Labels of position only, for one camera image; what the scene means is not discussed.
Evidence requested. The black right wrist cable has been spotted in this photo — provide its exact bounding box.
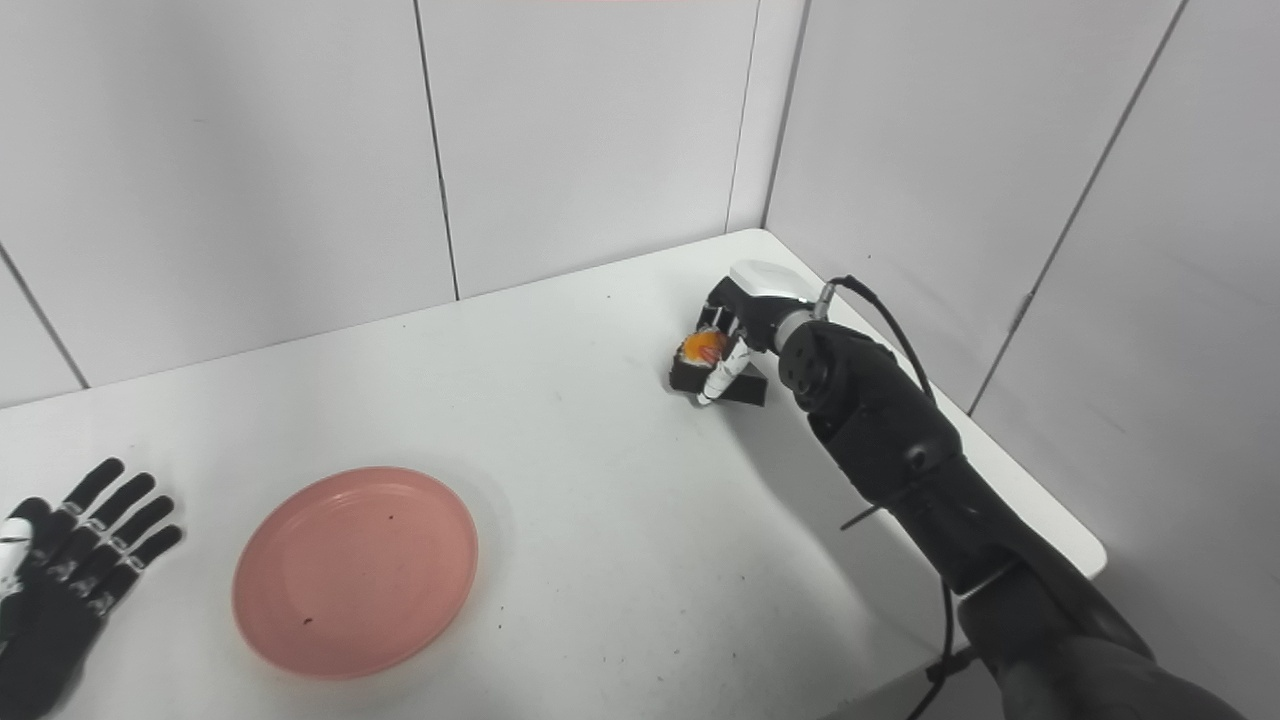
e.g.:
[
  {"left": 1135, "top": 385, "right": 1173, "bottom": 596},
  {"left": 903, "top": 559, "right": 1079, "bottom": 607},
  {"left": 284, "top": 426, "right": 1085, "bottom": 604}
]
[{"left": 812, "top": 275, "right": 976, "bottom": 720}]

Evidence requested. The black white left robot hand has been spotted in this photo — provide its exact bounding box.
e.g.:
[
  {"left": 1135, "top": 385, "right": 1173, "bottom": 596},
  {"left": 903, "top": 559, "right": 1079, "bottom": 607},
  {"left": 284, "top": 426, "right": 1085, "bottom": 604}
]
[{"left": 0, "top": 457, "right": 185, "bottom": 720}]

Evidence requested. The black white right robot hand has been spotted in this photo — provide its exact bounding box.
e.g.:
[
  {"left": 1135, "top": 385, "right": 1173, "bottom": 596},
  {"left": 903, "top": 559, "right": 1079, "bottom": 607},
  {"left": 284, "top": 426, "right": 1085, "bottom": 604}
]
[{"left": 695, "top": 260, "right": 816, "bottom": 407}]

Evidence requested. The pink round plate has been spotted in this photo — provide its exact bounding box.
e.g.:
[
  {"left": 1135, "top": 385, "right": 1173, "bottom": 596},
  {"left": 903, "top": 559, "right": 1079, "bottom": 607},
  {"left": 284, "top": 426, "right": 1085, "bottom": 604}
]
[{"left": 232, "top": 466, "right": 479, "bottom": 682}]

